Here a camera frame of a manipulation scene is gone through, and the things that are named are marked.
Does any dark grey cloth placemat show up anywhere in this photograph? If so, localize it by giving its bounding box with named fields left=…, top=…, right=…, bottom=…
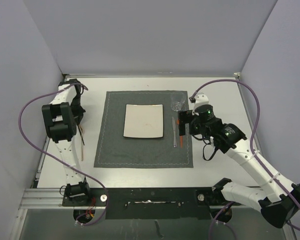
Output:
left=94, top=90, right=193, bottom=169

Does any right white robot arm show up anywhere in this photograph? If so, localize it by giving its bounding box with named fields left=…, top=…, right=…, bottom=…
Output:
left=178, top=104, right=300, bottom=229

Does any dark thin utensil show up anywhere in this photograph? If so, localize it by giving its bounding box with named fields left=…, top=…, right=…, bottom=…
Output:
left=77, top=124, right=85, bottom=146

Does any clear plastic cup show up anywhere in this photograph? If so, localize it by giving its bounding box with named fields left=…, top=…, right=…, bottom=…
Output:
left=170, top=91, right=186, bottom=112

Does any silver table knife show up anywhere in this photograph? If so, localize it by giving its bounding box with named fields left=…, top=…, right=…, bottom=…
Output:
left=172, top=117, right=177, bottom=148

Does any orange plastic spoon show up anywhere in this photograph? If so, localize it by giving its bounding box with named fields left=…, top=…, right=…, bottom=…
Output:
left=176, top=119, right=183, bottom=148

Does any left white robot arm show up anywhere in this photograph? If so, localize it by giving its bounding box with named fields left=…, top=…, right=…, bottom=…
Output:
left=41, top=78, right=92, bottom=206

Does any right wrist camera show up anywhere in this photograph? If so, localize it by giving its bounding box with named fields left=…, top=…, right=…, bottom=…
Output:
left=189, top=93, right=209, bottom=109

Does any gold fork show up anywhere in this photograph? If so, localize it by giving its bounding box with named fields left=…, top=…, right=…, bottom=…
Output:
left=78, top=125, right=85, bottom=161

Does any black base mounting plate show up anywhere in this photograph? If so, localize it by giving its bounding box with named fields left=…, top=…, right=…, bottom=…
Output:
left=62, top=187, right=228, bottom=220

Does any white square plate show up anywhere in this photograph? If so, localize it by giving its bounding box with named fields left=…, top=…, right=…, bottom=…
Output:
left=123, top=104, right=164, bottom=139

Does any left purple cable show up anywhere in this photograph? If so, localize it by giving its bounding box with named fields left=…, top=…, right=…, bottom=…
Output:
left=17, top=83, right=108, bottom=227

